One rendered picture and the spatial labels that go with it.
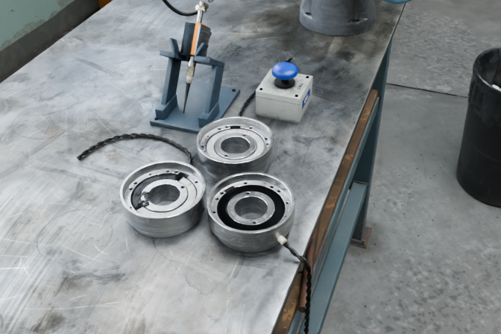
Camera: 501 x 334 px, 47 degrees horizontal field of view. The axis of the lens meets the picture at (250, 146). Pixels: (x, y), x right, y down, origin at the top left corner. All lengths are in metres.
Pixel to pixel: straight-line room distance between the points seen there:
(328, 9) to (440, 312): 0.92
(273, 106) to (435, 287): 0.99
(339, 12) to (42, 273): 0.70
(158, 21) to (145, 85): 0.24
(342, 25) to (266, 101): 0.30
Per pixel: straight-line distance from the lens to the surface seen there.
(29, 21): 2.89
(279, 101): 0.86
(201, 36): 0.86
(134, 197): 0.72
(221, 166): 0.74
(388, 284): 1.70
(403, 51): 2.79
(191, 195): 0.71
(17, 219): 0.78
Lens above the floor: 1.31
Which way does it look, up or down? 38 degrees down
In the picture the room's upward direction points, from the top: 2 degrees counter-clockwise
